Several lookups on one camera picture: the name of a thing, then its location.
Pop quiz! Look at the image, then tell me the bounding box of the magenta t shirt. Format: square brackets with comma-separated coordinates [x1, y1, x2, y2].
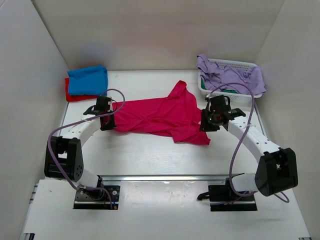
[114, 80, 211, 146]

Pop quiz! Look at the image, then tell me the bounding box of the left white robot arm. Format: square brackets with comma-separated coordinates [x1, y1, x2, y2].
[44, 96, 116, 201]

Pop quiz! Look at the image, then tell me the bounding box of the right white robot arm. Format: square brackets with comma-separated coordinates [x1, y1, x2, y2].
[200, 95, 298, 200]

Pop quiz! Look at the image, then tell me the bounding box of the green t shirt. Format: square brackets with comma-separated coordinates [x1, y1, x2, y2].
[200, 82, 237, 94]

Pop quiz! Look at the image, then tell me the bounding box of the lavender t shirt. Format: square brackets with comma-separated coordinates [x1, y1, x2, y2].
[197, 53, 266, 96]

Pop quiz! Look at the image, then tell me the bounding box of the folded blue t shirt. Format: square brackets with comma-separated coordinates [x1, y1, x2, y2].
[67, 65, 108, 96]

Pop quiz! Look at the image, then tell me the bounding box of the folded red t shirt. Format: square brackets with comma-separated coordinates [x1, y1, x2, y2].
[65, 77, 106, 102]

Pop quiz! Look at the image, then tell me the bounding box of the white plastic laundry basket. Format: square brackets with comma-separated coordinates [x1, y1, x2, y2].
[197, 58, 257, 105]

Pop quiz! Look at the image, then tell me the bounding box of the aluminium rail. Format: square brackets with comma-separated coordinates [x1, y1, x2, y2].
[102, 174, 229, 182]

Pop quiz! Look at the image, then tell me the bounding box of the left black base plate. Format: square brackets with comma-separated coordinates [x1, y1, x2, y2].
[73, 181, 121, 211]

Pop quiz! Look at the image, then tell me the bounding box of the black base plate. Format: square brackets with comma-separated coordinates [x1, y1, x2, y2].
[73, 181, 121, 211]
[197, 178, 258, 212]

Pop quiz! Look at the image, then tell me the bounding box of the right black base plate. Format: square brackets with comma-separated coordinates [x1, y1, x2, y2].
[197, 178, 258, 212]

